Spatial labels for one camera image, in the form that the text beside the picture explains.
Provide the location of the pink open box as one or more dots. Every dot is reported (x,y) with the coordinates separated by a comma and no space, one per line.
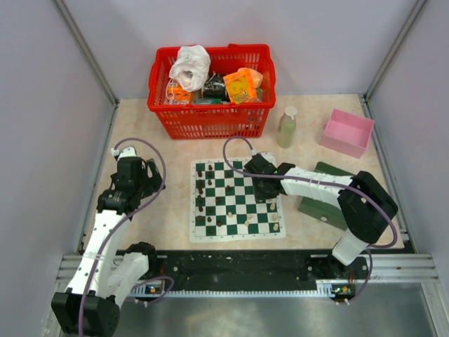
(347,133)

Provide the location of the dark green box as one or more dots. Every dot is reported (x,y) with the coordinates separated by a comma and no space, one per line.
(320,210)

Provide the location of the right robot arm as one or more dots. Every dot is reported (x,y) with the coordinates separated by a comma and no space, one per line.
(366,206)

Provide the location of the green liquid bottle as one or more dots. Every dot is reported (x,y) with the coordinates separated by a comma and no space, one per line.
(286,127)

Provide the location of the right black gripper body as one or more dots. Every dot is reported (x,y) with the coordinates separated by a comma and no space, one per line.
(261,192)

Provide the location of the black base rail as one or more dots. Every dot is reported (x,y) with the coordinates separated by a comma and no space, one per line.
(252,270)

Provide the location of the orange snack box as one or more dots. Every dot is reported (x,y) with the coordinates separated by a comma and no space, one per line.
(244,86)

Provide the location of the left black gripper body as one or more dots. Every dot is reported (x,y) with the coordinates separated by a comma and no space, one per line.
(147,186)

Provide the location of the green white chess mat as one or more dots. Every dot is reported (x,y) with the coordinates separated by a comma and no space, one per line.
(236,191)

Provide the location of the small orange packet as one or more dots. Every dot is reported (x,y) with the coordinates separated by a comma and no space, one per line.
(176,95)

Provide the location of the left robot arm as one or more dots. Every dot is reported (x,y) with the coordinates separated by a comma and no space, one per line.
(91,303)

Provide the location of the dark queen chess piece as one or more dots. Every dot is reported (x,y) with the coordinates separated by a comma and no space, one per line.
(199,203)

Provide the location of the black wrapped package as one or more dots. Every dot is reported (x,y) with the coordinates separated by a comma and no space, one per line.
(214,87)

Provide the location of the aluminium frame rail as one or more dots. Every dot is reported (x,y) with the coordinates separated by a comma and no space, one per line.
(85,50)

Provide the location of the red plastic basket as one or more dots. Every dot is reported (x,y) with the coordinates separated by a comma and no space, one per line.
(209,112)

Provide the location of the white crumpled plastic bag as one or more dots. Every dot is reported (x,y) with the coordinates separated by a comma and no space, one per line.
(191,67)

